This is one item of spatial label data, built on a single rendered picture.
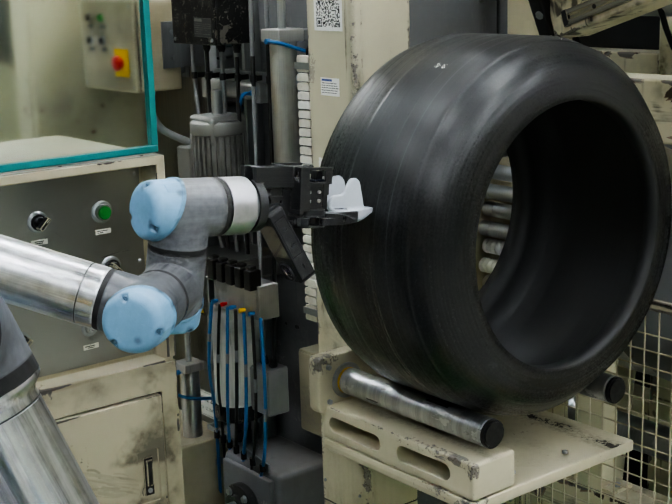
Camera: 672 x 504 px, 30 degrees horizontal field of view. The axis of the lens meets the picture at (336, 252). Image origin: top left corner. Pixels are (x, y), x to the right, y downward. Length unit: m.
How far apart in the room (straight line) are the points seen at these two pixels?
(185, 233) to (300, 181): 0.18
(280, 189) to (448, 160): 0.24
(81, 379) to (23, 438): 1.12
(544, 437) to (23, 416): 1.21
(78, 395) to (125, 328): 0.77
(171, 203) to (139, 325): 0.18
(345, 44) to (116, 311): 0.80
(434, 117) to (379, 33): 0.39
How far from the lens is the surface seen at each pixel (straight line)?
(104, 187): 2.20
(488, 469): 1.89
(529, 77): 1.79
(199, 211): 1.55
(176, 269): 1.54
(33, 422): 1.09
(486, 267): 2.46
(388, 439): 1.99
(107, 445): 2.25
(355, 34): 2.07
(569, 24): 2.25
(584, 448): 2.09
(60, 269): 1.48
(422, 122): 1.74
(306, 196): 1.64
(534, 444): 2.10
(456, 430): 1.90
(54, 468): 1.10
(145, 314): 1.43
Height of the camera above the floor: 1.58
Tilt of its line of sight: 13 degrees down
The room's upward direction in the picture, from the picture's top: 2 degrees counter-clockwise
